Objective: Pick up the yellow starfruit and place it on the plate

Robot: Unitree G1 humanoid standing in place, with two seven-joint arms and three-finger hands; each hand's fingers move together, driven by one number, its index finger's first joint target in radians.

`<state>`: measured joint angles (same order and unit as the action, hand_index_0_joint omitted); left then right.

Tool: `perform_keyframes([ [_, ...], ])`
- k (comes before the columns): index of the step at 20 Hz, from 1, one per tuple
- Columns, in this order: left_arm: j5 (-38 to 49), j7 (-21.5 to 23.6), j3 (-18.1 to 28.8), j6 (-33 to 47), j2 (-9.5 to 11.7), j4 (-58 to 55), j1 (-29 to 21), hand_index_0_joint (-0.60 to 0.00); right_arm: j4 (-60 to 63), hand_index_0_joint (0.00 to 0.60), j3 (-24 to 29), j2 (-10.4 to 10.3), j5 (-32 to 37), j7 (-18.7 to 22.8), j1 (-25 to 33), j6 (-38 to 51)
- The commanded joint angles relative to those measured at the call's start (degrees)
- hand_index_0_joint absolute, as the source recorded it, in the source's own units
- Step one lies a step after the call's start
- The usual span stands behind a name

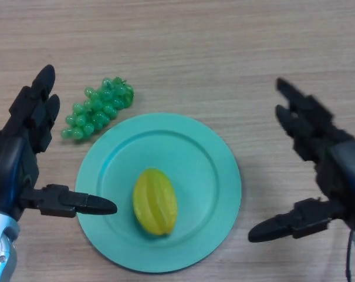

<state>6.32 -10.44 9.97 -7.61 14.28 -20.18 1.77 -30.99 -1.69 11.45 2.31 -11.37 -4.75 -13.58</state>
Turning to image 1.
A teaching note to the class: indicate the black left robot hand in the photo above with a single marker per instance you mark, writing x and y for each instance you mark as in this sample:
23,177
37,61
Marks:
7,164

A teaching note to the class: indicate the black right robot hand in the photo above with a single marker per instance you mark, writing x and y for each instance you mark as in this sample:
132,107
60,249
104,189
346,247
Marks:
341,170

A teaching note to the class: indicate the yellow starfruit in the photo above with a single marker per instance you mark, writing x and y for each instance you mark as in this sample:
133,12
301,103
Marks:
155,202

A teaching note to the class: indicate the teal round plate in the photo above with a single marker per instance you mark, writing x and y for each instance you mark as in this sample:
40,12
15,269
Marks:
194,164

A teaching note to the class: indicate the green grape bunch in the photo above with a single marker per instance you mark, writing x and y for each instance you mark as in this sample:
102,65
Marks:
95,111

